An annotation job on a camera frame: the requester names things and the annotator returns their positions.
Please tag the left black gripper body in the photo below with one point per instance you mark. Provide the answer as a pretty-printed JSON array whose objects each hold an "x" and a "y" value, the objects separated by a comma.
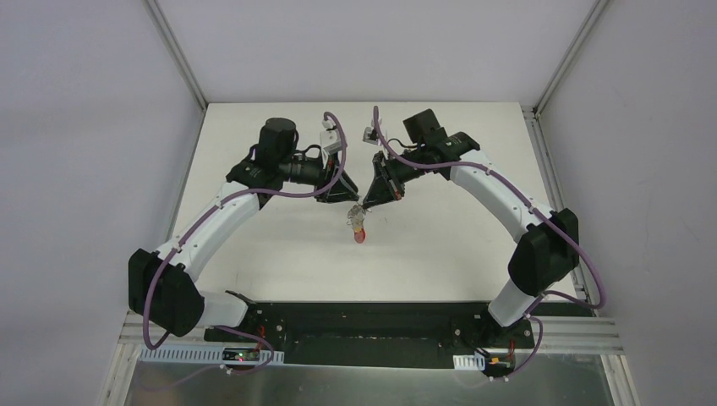
[{"x": 328, "y": 178}]

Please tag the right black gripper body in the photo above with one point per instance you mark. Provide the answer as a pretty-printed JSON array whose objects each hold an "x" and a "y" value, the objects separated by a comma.
[{"x": 381, "y": 178}]

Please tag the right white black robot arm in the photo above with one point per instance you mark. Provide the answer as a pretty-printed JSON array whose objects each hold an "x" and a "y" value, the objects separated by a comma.
[{"x": 544, "y": 238}]

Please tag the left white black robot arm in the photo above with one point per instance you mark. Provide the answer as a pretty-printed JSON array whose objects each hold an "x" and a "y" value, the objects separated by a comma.
[{"x": 162, "y": 282}]

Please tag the left controller board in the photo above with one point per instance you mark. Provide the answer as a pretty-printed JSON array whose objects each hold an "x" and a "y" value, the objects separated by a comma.
[{"x": 238, "y": 356}]

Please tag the controller board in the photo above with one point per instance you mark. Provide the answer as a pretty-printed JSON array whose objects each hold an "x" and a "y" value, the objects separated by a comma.
[
  {"x": 499, "y": 366},
  {"x": 238, "y": 356}
]

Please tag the right controller board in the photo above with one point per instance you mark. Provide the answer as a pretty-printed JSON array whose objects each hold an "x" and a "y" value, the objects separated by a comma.
[{"x": 499, "y": 366}]

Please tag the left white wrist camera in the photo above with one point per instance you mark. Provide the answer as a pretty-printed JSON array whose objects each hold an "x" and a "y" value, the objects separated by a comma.
[{"x": 330, "y": 141}]

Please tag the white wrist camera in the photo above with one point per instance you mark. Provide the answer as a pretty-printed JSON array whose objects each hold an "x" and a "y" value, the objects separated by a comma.
[
  {"x": 373, "y": 133},
  {"x": 330, "y": 141}
]

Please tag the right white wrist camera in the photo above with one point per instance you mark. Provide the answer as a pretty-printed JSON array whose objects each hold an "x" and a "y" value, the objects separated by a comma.
[{"x": 373, "y": 133}]

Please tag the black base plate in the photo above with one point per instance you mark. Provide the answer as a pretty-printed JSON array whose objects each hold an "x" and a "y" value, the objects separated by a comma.
[{"x": 419, "y": 335}]

